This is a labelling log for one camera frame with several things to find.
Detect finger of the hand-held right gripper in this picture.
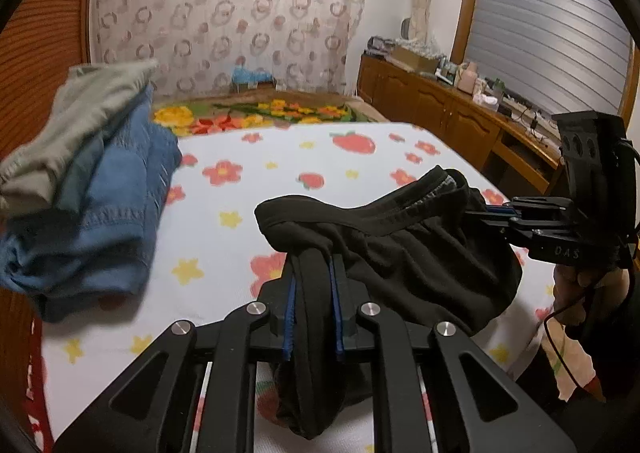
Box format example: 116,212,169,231
481,218,574,247
469,198,574,224

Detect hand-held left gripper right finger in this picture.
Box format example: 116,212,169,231
331,255,576,453

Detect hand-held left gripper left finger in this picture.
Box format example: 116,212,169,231
52,269,299,453

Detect black pants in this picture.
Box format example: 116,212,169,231
254,164,523,440

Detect olive green pants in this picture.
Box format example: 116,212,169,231
0,59,160,214

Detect person's right hand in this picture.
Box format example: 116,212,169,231
552,264,632,334

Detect white floral bed sheet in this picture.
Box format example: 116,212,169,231
40,122,566,453

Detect wooden cabinet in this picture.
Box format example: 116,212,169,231
357,53,568,194

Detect pink container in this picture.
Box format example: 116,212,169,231
457,62,481,94

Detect grey window blind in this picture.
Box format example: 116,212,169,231
462,0,636,121

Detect cardboard box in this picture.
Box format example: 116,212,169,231
390,45,438,72

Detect dark blue jeans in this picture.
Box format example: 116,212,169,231
0,123,183,324

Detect floral blanket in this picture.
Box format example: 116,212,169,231
152,95,391,136

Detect blue tissue pack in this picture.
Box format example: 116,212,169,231
231,60,278,91

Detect light blue jeans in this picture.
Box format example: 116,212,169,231
57,83,156,214

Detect red printed blanket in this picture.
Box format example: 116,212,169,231
27,323,56,439

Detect ring patterned curtain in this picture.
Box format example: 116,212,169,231
90,0,366,98

